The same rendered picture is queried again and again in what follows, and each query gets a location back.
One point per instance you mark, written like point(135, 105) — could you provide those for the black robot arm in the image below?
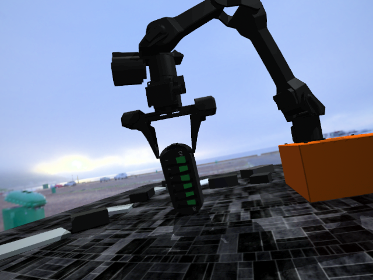
point(293, 97)

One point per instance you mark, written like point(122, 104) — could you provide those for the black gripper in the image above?
point(138, 120)

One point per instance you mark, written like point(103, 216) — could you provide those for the white flat rectangular sheet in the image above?
point(204, 182)

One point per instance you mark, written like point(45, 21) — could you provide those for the dark grey controller unit with green switches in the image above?
point(181, 175)

